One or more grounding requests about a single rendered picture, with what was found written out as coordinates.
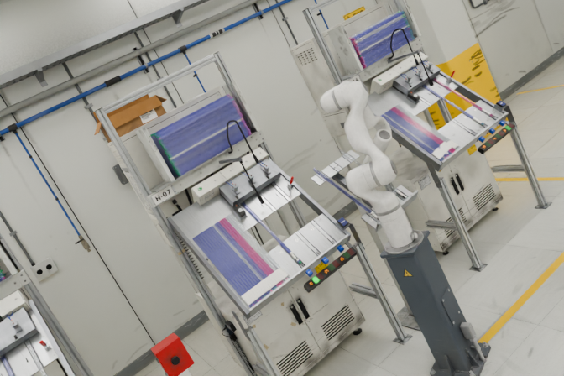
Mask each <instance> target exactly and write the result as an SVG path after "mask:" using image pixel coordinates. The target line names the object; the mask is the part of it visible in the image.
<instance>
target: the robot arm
mask: <svg viewBox="0 0 564 376"><path fill-rule="evenodd" d="M320 104H321V109H323V111H325V112H329V113H332V112H337V111H340V110H342V109H343V108H346V107H349V108H350V109H351V111H350V113H349V114H348V116H347V119H346V121H345V123H344V129H345V133H346V135H347V139H348V141H349V143H350V144H351V146H352V148H353V149H355V150H356V151H358V152H359V153H362V154H366V155H367V156H366V158H365V159H364V161H363V163H362V165H360V166H358V167H356V168H354V169H352V170H350V171H349V172H348V173H347V176H346V184H347V188H348V189H349V190H350V191H351V192H352V193H353V194H354V195H356V196H358V197H360V198H362V199H364V200H365V201H368V202H369V203H370V204H371V206H372V207H373V209H374V211H375V213H376V215H377V217H378V219H379V221H380V223H381V225H382V227H383V229H384V232H385V234H386V236H387V238H388V240H389V241H388V242H387V243H386V244H385V246H384V249H385V251H386V253H389V254H400V253H405V252H407V251H410V250H411V249H413V248H415V247H416V246H418V245H419V244H420V243H421V242H422V240H423V238H424V235H423V233H422V232H421V231H418V230H412V228H411V225H410V223H409V221H408V219H407V217H406V215H405V212H404V210H403V208H402V206H401V205H400V201H399V199H398V197H397V196H396V194H395V193H393V192H390V191H378V190H375V188H377V187H380V186H382V185H387V184H388V183H390V182H392V181H394V180H395V178H396V176H397V173H398V172H397V168H396V166H395V164H394V163H393V161H392V160H391V159H390V158H388V157H387V156H386V155H385V154H384V152H385V150H386V149H387V147H388V146H389V143H390V141H391V139H392V135H391V134H392V131H391V128H390V126H389V124H388V123H387V121H386V120H385V119H384V118H383V117H380V116H374V114H373V112H372V110H371V108H370V106H369V105H368V89H367V87H366V86H365V85H364V84H363V83H362V82H361V81H344V82H343V83H341V84H340V85H338V86H335V87H333V88H332V89H331V90H329V91H327V92H326V93H324V94H323V96H322V97H321V100H320ZM373 127H375V128H376V130H377V133H376V135H375V137H374V139H373V140H372V139H371V137H370V135H369V132H368V130H369V129H371V128H373Z"/></svg>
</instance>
